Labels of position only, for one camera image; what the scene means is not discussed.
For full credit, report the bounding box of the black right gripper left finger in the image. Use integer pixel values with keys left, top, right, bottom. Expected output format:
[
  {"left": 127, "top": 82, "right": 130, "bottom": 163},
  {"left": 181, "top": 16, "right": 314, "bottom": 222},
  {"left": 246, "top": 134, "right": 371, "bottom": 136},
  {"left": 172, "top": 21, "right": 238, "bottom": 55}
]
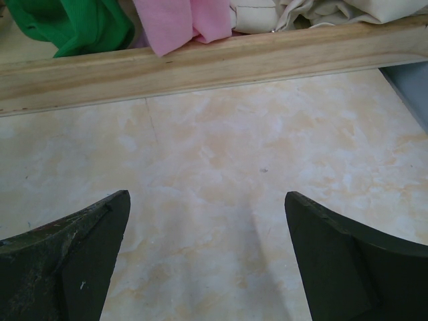
[{"left": 1, "top": 190, "right": 130, "bottom": 320}]

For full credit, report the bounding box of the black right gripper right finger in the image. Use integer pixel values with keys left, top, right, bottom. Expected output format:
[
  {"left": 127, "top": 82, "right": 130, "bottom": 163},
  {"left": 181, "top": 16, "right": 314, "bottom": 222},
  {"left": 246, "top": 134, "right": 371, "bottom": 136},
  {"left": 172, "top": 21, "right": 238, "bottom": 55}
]
[{"left": 284, "top": 191, "right": 427, "bottom": 320}]

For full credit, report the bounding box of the green tank top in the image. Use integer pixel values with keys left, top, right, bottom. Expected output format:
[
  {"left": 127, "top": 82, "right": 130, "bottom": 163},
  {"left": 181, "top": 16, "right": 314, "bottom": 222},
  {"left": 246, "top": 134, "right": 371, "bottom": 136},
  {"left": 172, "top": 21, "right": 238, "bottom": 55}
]
[{"left": 5, "top": 0, "right": 135, "bottom": 58}]

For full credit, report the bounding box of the pink shirt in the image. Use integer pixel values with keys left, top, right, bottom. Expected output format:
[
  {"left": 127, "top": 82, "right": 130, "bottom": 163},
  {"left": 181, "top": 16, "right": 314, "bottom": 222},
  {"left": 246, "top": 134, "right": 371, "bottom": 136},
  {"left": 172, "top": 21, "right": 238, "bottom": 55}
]
[{"left": 134, "top": 0, "right": 231, "bottom": 57}]

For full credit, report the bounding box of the beige crumpled cloth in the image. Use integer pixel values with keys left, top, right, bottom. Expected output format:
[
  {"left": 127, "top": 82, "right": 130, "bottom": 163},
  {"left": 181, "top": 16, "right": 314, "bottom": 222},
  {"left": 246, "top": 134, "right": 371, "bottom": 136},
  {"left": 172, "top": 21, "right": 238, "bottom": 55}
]
[{"left": 230, "top": 0, "right": 427, "bottom": 34}]

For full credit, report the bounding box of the wooden clothes rack frame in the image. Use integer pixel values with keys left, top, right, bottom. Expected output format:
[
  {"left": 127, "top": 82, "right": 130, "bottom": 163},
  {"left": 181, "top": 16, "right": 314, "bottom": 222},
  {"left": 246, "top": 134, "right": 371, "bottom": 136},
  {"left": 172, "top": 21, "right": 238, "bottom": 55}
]
[{"left": 1, "top": 15, "right": 427, "bottom": 116}]

